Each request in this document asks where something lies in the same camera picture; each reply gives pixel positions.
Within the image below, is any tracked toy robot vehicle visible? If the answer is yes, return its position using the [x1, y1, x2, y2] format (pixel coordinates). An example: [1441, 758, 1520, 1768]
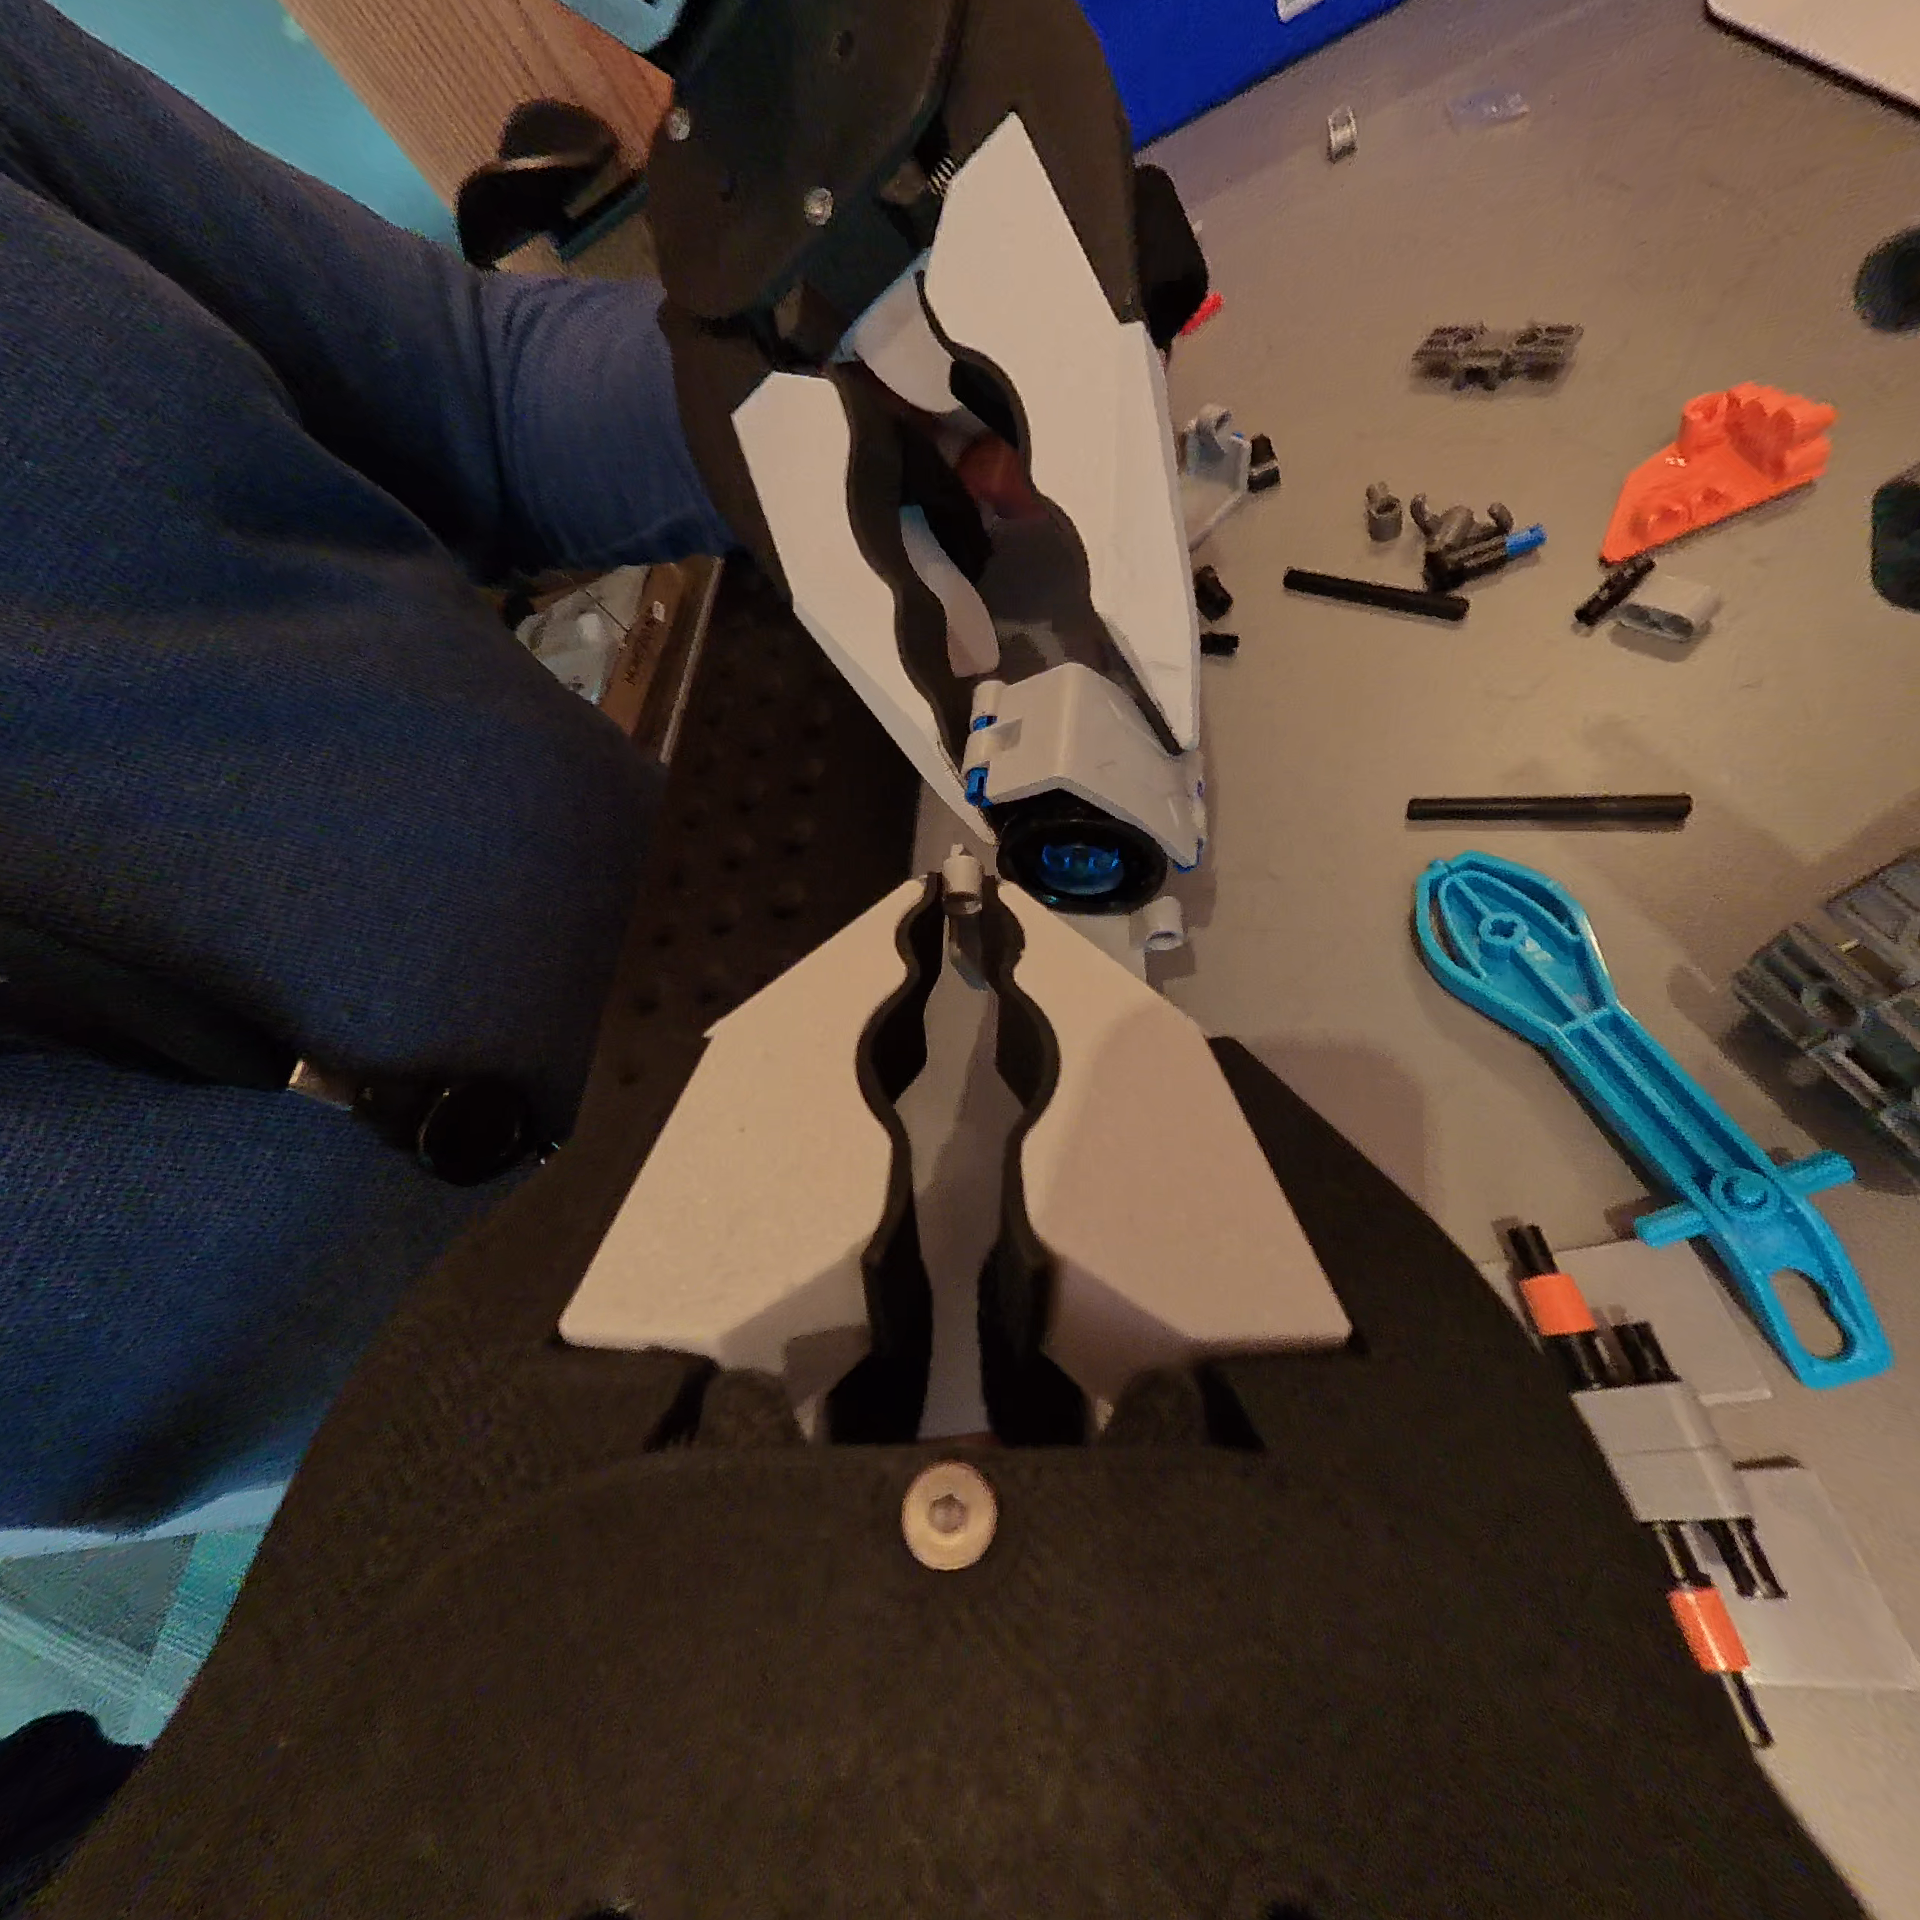
[1732, 855, 1920, 1163]

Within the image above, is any dark grey beam connector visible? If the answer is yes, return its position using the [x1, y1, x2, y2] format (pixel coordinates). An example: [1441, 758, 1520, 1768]
[1412, 319, 1587, 392]

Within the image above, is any black toy wheel assembly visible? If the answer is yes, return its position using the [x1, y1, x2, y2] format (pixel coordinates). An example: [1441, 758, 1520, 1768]
[959, 680, 1203, 962]

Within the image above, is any black badge reel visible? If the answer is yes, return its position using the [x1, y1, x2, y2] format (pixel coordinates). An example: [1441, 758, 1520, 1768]
[292, 1057, 564, 1190]

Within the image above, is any person's left forearm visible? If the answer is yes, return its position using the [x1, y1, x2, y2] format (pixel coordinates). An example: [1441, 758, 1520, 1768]
[449, 272, 737, 580]

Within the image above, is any small grey pin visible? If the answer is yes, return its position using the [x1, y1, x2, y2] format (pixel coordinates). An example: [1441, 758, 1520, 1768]
[939, 848, 995, 987]

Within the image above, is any black wheel brick assembly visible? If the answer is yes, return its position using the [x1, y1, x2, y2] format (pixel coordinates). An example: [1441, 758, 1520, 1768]
[982, 664, 1208, 872]

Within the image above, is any small grey connector block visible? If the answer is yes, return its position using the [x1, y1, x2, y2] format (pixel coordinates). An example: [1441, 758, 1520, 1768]
[1612, 582, 1722, 651]

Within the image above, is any grey axle connector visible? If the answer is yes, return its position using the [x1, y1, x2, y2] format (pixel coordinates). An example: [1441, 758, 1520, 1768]
[1412, 494, 1509, 570]

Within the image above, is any person's left hand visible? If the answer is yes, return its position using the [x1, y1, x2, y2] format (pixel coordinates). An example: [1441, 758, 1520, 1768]
[937, 420, 1054, 518]

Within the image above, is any orange plastic panel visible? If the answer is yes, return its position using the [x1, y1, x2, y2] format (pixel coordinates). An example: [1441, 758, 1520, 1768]
[1597, 381, 1839, 564]

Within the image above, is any black shoulder strap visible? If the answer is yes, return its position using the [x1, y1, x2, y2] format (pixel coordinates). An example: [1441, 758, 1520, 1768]
[0, 975, 326, 1106]

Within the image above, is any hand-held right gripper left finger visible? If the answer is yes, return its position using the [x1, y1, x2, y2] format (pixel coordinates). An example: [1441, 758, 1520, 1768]
[559, 877, 935, 1441]

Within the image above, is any grey bracket with orange bushes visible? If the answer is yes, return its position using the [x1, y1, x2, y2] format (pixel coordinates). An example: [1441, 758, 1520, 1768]
[1501, 1222, 1920, 1748]

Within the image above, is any black axle rod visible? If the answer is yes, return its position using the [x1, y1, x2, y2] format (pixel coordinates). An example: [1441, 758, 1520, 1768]
[1405, 794, 1694, 827]
[1281, 567, 1473, 625]

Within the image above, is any black perforated board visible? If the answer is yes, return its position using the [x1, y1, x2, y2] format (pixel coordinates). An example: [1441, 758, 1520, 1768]
[571, 557, 968, 1201]

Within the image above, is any black elbow connector blue pin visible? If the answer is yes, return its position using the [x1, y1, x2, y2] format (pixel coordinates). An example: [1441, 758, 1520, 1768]
[1426, 525, 1547, 590]

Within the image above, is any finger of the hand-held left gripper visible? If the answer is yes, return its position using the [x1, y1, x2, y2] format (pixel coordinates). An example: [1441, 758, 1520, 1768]
[913, 113, 1203, 755]
[732, 369, 995, 845]

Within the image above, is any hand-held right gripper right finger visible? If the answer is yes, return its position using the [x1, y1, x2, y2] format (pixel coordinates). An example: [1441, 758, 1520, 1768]
[979, 881, 1354, 1448]

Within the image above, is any blue brick separator tool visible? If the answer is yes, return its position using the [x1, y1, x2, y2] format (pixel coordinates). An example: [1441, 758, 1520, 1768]
[1413, 854, 1895, 1390]

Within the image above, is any white book stand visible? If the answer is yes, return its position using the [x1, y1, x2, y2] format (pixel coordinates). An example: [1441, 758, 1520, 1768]
[1711, 0, 1920, 112]

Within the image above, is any blue storage bin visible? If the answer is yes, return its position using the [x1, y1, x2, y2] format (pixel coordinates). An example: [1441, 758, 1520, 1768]
[1078, 0, 1405, 147]

